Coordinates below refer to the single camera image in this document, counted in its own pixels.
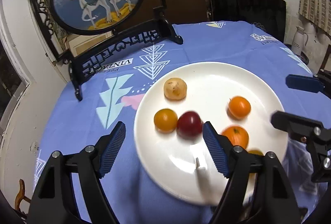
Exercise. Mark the white thermos jug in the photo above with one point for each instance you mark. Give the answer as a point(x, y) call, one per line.
point(300, 40)

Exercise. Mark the round deer art screen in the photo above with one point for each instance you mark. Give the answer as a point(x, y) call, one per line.
point(129, 22)

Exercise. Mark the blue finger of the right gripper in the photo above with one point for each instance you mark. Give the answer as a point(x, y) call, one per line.
point(293, 124)
point(304, 83)

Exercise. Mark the tan round fruit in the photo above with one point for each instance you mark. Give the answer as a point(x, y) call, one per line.
point(175, 89)

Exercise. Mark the wooden chair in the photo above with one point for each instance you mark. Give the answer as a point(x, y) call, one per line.
point(21, 196)

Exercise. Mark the dark red plum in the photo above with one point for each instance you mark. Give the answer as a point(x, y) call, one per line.
point(189, 125)

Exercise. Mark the orange tangerine with stem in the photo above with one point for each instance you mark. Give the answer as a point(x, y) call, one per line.
point(237, 136)

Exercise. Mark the yellow-orange tangerine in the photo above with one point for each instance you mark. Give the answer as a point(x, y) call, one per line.
point(165, 120)

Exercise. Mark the white round plate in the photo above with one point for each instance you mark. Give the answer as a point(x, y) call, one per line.
point(197, 169)

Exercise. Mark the black cabinet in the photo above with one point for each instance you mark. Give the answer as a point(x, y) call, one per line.
point(269, 15)

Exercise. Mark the blue patterned tablecloth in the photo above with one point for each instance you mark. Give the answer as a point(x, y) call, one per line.
point(114, 94)

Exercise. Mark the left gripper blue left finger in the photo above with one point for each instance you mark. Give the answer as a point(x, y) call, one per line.
point(109, 146)

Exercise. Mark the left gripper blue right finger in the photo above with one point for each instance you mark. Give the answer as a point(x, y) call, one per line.
point(218, 155)

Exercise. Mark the window with white frame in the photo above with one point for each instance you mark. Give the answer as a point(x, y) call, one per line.
point(15, 77)

